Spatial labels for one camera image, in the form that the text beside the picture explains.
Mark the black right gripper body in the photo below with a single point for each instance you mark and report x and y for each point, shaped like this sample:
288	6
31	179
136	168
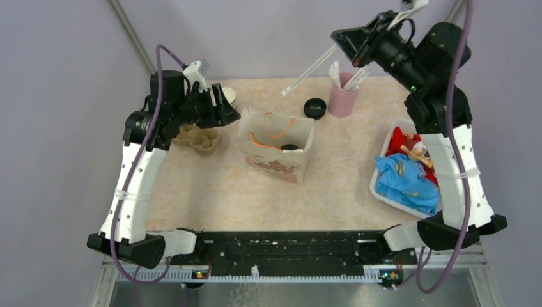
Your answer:
392	56

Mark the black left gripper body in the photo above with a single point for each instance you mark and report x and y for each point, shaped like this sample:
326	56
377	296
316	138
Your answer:
197	108

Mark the single white straw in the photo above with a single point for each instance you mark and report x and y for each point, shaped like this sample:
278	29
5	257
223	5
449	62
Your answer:
310	69

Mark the cream paper gift bag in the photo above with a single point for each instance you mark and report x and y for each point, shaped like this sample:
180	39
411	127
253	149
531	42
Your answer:
262	133

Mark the black plastic cup lid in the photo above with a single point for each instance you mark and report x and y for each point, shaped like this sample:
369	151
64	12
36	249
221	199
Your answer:
289	147

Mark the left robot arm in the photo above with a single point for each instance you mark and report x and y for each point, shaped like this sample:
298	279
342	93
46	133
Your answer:
146	140

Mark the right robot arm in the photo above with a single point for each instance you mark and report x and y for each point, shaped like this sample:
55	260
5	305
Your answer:
442	117

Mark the stack of paper cups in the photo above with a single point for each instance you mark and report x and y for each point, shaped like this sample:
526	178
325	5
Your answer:
230	95

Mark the pink straw holder cup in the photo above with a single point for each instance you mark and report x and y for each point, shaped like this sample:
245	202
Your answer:
341	103

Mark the white plastic basket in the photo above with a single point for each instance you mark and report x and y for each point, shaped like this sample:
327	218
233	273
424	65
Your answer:
408	127

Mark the spare black cup lid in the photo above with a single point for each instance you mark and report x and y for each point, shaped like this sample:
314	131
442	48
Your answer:
315	108

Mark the red snack packet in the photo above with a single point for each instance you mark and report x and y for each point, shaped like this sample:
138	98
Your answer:
406	148

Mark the blue cartoon packet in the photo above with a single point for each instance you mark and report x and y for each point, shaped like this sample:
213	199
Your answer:
402	180

